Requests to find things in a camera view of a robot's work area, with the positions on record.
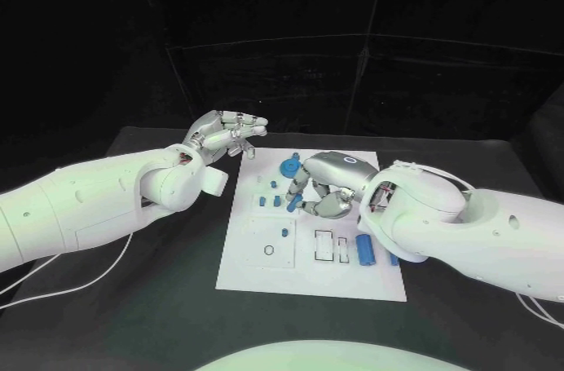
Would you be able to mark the blue peg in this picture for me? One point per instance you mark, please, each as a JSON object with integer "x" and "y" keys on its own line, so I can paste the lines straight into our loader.
{"x": 293, "y": 203}

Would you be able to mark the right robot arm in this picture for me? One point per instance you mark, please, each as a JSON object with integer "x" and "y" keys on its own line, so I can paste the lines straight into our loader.
{"x": 461, "y": 230}

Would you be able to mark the short blue cylinder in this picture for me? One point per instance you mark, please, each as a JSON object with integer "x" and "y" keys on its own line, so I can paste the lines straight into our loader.
{"x": 394, "y": 259}

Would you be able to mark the white task board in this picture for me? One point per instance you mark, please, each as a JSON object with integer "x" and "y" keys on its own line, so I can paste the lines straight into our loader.
{"x": 307, "y": 273}

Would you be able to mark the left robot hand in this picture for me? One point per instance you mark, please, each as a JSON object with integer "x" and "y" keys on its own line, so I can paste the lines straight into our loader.
{"x": 222, "y": 135}

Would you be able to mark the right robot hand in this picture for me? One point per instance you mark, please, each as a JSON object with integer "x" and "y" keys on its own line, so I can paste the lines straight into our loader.
{"x": 334, "y": 175}

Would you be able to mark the blue gear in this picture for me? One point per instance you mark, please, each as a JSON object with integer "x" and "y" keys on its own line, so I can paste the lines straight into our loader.
{"x": 288, "y": 166}

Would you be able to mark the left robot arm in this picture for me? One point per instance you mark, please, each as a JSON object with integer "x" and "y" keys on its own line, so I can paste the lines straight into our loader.
{"x": 88, "y": 202}

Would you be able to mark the blue block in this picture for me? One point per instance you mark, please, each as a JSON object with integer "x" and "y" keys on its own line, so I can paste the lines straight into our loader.
{"x": 275, "y": 201}
{"x": 262, "y": 201}

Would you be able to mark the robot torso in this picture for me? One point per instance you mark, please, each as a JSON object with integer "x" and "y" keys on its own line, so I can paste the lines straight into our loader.
{"x": 330, "y": 357}

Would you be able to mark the long blue cylinder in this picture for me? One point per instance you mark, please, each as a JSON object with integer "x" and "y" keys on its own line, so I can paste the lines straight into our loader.
{"x": 365, "y": 250}

